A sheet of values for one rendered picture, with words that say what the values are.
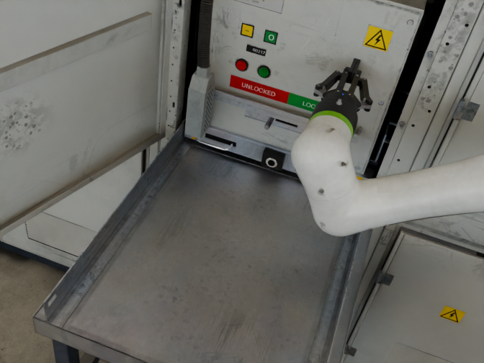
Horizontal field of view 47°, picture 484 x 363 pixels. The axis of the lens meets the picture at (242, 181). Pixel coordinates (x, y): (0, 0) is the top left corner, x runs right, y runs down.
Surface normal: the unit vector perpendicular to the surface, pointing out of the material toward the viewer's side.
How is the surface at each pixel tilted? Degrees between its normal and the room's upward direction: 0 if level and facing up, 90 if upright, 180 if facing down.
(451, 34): 90
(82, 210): 90
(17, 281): 0
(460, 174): 41
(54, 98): 90
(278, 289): 0
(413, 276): 90
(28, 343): 0
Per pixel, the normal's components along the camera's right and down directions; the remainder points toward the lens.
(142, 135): 0.79, 0.48
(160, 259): 0.14, -0.74
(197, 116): -0.33, 0.59
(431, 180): -0.44, -0.51
